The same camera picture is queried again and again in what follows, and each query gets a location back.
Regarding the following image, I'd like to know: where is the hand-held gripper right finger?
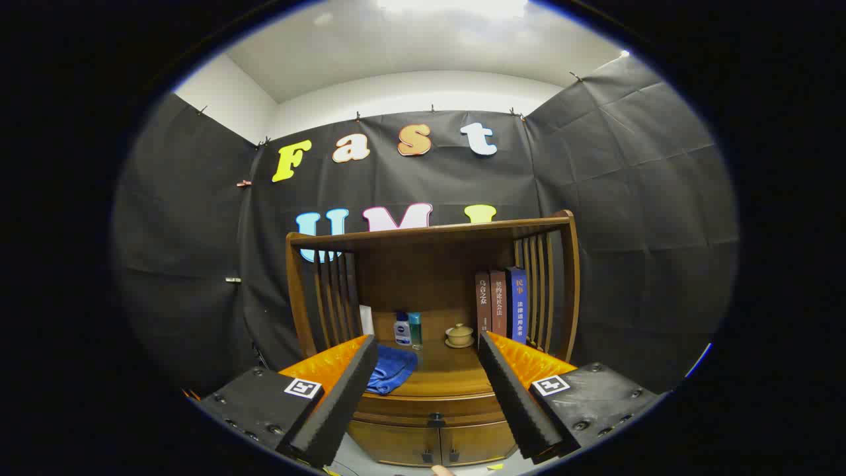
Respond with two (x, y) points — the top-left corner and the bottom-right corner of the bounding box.
(477, 331), (662, 463)

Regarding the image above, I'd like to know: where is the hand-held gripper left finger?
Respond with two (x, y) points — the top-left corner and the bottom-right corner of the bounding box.
(198, 334), (379, 469)

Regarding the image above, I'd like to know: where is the wooden drawer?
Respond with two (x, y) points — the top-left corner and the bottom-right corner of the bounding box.
(350, 391), (513, 430)

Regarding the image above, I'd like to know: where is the wooden cabinet door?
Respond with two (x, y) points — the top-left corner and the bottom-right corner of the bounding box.
(347, 421), (442, 467)
(440, 421), (518, 465)

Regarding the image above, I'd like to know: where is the wooden countertop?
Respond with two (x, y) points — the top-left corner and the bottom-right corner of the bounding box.
(357, 337), (506, 399)

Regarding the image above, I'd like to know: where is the wooden cabinet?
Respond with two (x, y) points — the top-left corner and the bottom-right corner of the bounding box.
(286, 210), (581, 467)

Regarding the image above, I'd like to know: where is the folded blue towel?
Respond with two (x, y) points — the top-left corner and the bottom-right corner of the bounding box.
(365, 345), (418, 395)

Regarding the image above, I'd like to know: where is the blue book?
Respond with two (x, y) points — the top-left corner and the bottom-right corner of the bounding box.
(506, 266), (529, 343)

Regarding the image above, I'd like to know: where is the reddish brown book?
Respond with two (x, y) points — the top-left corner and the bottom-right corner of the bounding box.
(490, 269), (508, 338)

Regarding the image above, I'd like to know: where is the dark brown book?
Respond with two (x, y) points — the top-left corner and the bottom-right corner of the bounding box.
(475, 272), (493, 338)

